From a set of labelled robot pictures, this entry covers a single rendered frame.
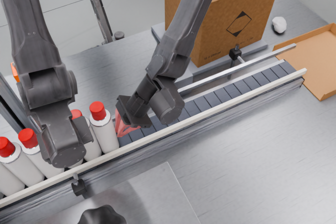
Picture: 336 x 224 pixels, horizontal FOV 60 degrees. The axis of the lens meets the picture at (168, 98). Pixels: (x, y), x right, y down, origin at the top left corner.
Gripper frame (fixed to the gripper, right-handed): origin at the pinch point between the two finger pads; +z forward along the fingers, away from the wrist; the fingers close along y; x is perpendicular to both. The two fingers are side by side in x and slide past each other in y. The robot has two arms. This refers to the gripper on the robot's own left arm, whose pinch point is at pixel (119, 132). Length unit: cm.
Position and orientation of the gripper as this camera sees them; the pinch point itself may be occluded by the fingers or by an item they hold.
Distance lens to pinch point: 81.2
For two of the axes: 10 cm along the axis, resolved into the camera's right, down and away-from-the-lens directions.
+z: -5.4, 7.1, 4.6
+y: 4.5, 7.0, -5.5
